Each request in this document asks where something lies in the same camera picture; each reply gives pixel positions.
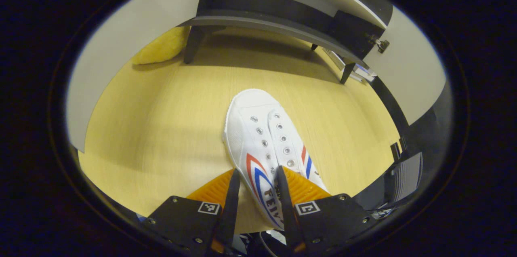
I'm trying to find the yellow soft object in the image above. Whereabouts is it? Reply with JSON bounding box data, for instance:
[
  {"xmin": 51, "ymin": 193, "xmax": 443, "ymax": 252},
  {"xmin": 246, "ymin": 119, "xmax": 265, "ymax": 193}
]
[{"xmin": 131, "ymin": 26, "xmax": 190, "ymax": 65}]

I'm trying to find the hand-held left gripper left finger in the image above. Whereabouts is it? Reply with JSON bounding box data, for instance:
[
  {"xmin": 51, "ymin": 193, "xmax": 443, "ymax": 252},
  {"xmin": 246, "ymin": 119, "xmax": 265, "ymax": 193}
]
[{"xmin": 142, "ymin": 167, "xmax": 242, "ymax": 257}]

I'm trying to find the white canvas shoe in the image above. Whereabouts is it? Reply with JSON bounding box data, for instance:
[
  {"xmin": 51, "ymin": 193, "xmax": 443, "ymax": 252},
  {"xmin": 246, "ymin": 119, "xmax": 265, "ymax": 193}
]
[{"xmin": 222, "ymin": 88, "xmax": 330, "ymax": 231}]

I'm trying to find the white shoe cabinet door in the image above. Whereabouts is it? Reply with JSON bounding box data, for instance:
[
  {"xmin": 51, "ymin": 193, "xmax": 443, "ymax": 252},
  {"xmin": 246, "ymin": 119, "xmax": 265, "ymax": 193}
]
[
  {"xmin": 66, "ymin": 0, "xmax": 214, "ymax": 153},
  {"xmin": 364, "ymin": 6, "xmax": 447, "ymax": 126}
]

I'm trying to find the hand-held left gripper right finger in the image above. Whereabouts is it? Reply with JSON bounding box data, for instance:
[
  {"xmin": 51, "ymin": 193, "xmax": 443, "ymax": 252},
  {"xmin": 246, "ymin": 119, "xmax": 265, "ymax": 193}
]
[{"xmin": 275, "ymin": 165, "xmax": 379, "ymax": 255}]

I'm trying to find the white book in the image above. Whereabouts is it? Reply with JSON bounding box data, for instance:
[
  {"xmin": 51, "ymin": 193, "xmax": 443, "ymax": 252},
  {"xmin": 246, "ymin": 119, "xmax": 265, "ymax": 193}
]
[{"xmin": 322, "ymin": 47, "xmax": 378, "ymax": 84}]

